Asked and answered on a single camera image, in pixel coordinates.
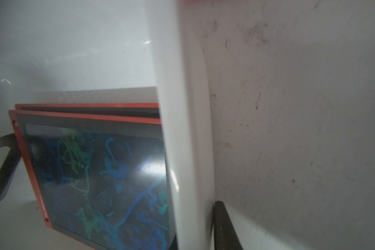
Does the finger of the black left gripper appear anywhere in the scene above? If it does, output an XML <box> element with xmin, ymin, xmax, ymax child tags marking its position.
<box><xmin>0</xmin><ymin>133</ymin><xmax>21</xmax><ymax>202</ymax></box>

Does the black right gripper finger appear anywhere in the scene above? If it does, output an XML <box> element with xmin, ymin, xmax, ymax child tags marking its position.
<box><xmin>214</xmin><ymin>201</ymin><xmax>243</xmax><ymax>250</ymax></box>

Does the red writing tablet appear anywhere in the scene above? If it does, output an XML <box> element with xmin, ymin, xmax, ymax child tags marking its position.
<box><xmin>9</xmin><ymin>110</ymin><xmax>178</xmax><ymax>250</ymax></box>
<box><xmin>15</xmin><ymin>103</ymin><xmax>160</xmax><ymax>118</ymax></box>

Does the white plastic storage box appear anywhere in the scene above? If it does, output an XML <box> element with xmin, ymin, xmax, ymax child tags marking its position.
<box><xmin>0</xmin><ymin>1</ymin><xmax>215</xmax><ymax>250</ymax></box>

